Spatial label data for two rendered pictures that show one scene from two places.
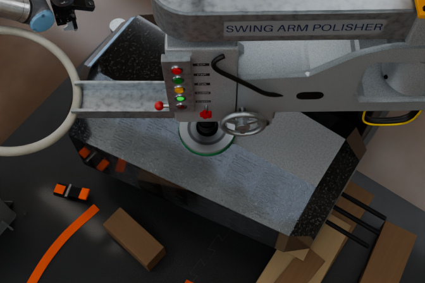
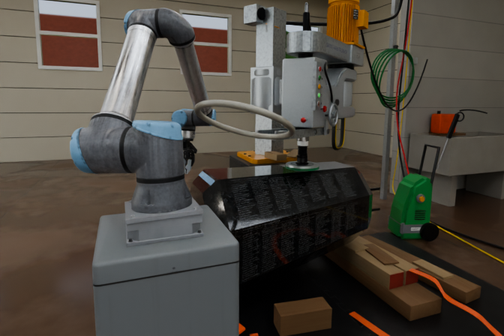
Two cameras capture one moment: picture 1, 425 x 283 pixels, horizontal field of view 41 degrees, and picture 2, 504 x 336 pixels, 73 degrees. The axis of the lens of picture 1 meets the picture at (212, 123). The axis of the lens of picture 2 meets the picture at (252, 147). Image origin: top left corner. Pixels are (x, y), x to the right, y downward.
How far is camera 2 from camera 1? 2.53 m
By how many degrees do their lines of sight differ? 69
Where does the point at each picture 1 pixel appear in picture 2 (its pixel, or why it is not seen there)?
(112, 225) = (286, 311)
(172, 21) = (316, 38)
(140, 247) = (315, 306)
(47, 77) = not seen: hidden behind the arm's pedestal
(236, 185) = (332, 188)
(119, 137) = (262, 207)
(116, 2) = not seen: hidden behind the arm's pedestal
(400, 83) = (346, 100)
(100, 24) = not seen: hidden behind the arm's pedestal
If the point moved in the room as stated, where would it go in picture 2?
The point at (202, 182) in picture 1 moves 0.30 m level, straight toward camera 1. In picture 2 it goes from (320, 199) to (370, 206)
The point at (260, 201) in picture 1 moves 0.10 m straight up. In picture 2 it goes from (346, 188) to (346, 173)
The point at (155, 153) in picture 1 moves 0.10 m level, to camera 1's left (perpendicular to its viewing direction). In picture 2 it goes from (287, 202) to (280, 205)
